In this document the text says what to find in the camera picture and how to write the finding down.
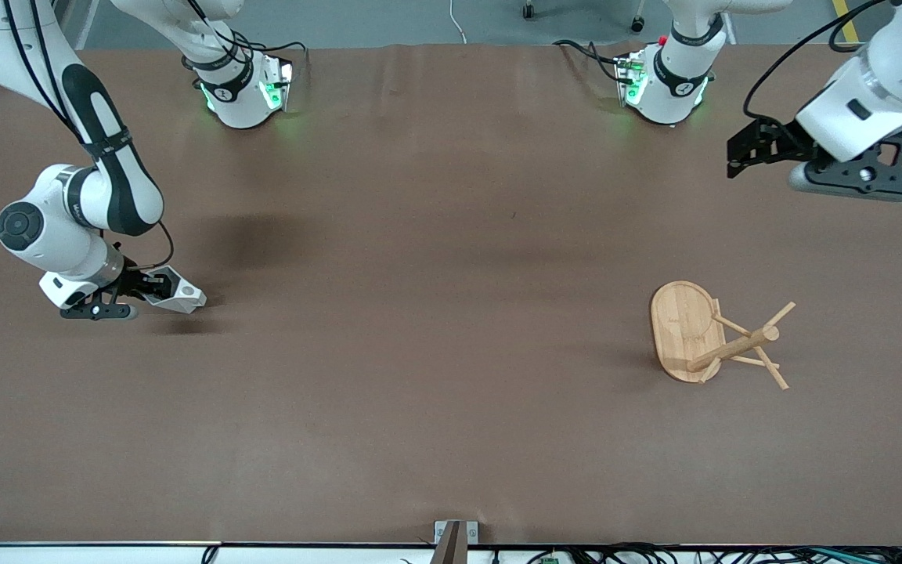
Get black base cable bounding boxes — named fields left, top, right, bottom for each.
left=553, top=39, right=629, bottom=84
left=232, top=35, right=309, bottom=57

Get brown mounting strut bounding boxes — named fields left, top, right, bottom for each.
left=429, top=520, right=467, bottom=564

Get wooden cup rack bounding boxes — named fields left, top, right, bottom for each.
left=649, top=280, right=798, bottom=391

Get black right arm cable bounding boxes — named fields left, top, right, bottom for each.
left=1, top=0, right=178, bottom=272

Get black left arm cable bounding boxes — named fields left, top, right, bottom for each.
left=742, top=0, right=892, bottom=123

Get grey metal bracket plate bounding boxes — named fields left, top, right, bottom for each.
left=434, top=520, right=479, bottom=545

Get white faceted cup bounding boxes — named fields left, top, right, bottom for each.
left=142, top=266, right=208, bottom=315

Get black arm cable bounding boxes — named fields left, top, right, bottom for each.
left=742, top=0, right=892, bottom=123
left=1, top=0, right=178, bottom=272

